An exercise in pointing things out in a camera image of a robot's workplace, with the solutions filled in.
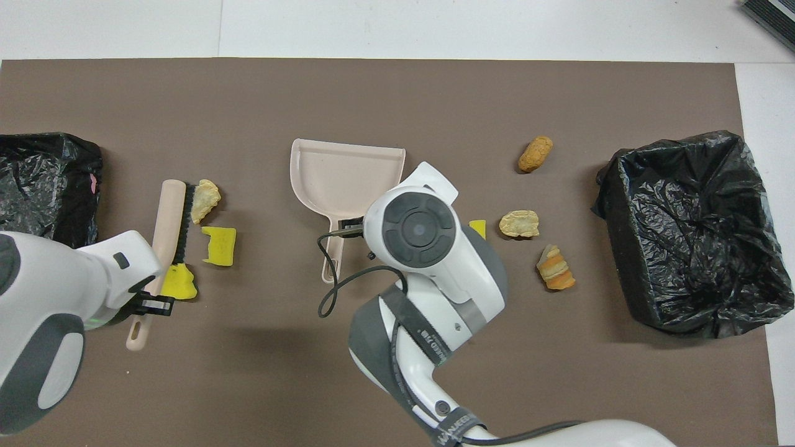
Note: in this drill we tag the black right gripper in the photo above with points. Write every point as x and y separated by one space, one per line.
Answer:
353 223

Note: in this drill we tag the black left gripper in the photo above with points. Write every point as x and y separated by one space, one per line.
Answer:
133 303

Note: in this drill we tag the yellow green sponge piece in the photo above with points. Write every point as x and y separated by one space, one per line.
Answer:
180 282
220 245

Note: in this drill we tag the beige plastic dustpan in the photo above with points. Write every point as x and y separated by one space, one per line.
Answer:
335 174

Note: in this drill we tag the beige hand brush black bristles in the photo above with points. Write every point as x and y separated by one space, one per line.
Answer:
168 217

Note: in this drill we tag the pale foam scrap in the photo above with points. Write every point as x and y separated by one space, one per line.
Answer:
519 223
206 200

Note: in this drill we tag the small yellow sponge wedge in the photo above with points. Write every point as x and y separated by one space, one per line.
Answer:
479 228

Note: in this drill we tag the brown potato shaped scrap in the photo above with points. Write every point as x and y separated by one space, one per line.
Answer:
534 155

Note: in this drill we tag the orange striped foam scrap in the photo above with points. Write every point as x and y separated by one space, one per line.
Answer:
554 268

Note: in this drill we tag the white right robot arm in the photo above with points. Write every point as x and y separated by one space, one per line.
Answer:
435 261

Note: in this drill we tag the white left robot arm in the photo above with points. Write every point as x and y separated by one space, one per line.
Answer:
37 298

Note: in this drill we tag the black bag bin pink mark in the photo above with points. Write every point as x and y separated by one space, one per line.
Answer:
37 186

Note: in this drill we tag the black bag lined bin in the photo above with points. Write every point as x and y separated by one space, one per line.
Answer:
652 236

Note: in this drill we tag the large brown table mat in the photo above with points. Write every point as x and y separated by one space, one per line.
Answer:
248 99

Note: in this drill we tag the dark ribbed device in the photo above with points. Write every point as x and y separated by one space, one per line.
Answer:
776 15

